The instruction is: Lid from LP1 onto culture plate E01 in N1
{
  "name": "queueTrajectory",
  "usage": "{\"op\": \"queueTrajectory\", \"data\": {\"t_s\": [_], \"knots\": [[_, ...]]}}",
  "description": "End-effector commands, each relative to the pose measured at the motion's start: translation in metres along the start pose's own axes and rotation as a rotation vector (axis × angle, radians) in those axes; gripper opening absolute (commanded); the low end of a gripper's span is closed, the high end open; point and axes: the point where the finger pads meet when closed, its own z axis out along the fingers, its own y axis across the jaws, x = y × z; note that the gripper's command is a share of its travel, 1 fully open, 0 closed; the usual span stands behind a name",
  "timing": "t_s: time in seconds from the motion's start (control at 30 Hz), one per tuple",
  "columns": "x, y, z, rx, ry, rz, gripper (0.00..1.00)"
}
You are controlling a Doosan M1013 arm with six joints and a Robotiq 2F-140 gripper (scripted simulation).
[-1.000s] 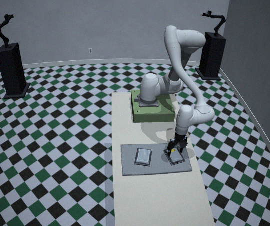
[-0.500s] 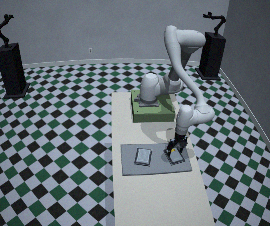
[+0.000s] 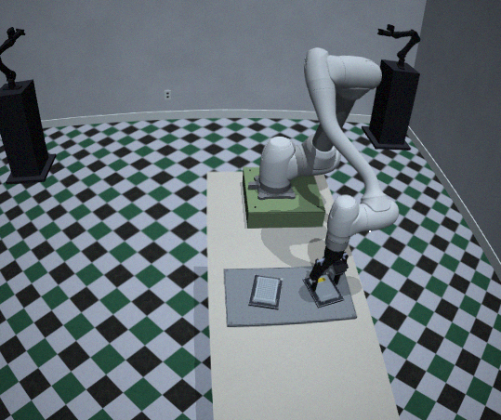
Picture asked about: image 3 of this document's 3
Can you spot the pale blue multi-well plate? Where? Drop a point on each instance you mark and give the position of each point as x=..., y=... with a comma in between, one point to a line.
x=266, y=290

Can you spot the clear plastic lid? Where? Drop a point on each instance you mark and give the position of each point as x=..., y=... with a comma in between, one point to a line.
x=325, y=289

